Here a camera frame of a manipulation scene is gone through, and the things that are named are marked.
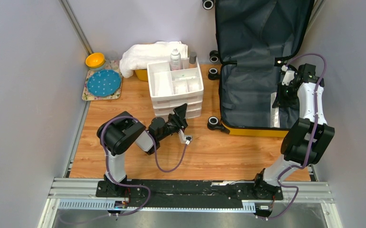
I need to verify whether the yellow Pikachu suitcase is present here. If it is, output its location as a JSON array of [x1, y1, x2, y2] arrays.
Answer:
[[207, 0, 315, 137]]

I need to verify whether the white toothpaste tube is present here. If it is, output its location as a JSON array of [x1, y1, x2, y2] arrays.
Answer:
[[270, 92, 280, 128]]

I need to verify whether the yellow plastic basket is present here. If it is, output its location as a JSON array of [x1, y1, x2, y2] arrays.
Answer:
[[134, 69, 148, 82]]

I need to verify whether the white plastic drawer organizer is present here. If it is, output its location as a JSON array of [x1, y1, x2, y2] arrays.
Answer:
[[147, 58, 204, 120]]

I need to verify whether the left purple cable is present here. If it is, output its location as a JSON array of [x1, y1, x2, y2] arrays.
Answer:
[[99, 115, 191, 217]]

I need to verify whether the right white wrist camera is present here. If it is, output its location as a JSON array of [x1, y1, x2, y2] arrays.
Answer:
[[281, 65, 296, 86]]

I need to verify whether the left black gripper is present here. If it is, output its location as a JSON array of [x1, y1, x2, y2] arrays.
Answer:
[[157, 103, 188, 142]]

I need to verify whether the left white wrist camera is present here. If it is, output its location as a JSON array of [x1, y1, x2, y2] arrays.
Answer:
[[178, 130, 193, 145]]

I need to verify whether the white pump lotion bottle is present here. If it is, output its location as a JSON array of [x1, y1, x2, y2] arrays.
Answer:
[[170, 48, 181, 71]]

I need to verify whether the clear drinking glass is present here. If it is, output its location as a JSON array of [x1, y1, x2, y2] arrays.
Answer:
[[106, 50, 119, 64]]

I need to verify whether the white garment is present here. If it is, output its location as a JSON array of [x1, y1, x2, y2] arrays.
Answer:
[[119, 41, 188, 78]]

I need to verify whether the teal dotted plate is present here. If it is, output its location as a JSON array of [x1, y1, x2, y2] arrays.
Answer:
[[86, 69, 122, 97]]

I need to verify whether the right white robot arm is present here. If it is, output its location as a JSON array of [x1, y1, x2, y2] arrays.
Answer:
[[252, 64, 335, 199]]

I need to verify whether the patterned cloth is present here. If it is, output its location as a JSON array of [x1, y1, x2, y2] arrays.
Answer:
[[82, 60, 123, 101]]

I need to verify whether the aluminium frame rail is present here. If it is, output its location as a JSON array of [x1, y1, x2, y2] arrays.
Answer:
[[37, 132, 344, 228]]

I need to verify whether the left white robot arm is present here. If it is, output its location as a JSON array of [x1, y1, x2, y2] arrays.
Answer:
[[97, 103, 192, 197]]

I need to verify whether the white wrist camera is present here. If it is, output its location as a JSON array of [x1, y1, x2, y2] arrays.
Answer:
[[178, 130, 193, 145], [281, 65, 296, 86]]

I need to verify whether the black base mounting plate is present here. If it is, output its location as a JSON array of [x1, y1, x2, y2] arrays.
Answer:
[[95, 179, 283, 214]]

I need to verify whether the yellow bowl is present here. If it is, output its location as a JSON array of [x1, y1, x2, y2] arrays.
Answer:
[[85, 52, 106, 69]]

